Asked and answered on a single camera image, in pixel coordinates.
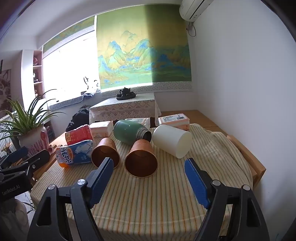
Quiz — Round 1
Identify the black bag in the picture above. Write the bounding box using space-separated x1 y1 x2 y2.
65 108 89 132

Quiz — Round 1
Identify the orange white tissue pack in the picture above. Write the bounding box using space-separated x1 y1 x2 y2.
158 113 190 131

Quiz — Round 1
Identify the green spider plant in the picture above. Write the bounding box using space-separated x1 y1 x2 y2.
1 94 60 140

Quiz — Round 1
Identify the left tissue pack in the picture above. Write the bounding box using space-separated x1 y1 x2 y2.
89 120 113 138

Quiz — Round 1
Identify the brown paper cup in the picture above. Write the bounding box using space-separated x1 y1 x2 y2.
91 138 120 169
125 139 158 178

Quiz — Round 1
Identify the left brown paper cup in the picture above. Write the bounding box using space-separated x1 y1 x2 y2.
91 138 120 169

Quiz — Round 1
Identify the white pink shelf unit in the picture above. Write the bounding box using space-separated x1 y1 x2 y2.
11 50 44 109

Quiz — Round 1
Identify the white red plant pot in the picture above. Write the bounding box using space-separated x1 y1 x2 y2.
18 124 49 157

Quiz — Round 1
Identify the white air conditioner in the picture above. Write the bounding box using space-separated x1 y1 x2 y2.
179 0 213 22

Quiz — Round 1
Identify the landscape painting roller blind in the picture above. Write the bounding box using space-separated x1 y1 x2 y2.
96 4 192 92

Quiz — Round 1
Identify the low table with patterned cloth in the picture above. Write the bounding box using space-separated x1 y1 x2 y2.
89 93 161 126

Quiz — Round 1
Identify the left landscape roller blind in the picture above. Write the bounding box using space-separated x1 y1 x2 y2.
43 16 95 52

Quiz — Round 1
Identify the blue towel on sill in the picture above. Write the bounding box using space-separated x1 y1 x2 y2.
83 90 101 99

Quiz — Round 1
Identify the red paper cup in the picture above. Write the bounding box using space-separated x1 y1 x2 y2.
65 125 93 145

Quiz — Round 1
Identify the white plastic cup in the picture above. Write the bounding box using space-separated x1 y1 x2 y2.
152 125 193 159

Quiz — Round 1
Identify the right brown paper cup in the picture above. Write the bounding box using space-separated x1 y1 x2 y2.
125 139 158 178

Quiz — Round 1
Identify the blue Arctic Ocean cup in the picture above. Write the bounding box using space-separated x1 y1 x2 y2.
56 140 93 168

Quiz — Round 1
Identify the green thermos bottle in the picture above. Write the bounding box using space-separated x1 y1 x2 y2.
113 120 152 145

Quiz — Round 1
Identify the black teapot on tray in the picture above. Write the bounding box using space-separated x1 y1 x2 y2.
116 87 137 100

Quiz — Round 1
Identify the striped yellow tablecloth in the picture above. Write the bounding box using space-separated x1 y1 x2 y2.
30 123 253 241

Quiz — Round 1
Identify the middle tissue pack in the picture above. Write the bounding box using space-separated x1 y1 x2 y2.
125 118 151 129

